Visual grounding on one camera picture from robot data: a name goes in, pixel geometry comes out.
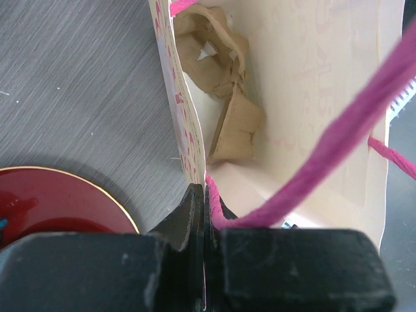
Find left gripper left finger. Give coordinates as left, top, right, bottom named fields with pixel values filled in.
left=1, top=184, right=204, bottom=311

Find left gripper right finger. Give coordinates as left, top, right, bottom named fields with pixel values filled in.
left=204, top=200, right=397, bottom=311

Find aluminium frame rail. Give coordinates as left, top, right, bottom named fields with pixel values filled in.
left=389, top=78, right=415, bottom=120

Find kraft pink paper bag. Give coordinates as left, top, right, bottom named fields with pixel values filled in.
left=149, top=1, right=415, bottom=246

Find red round tray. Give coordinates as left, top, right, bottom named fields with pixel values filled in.
left=1, top=166, right=139, bottom=248

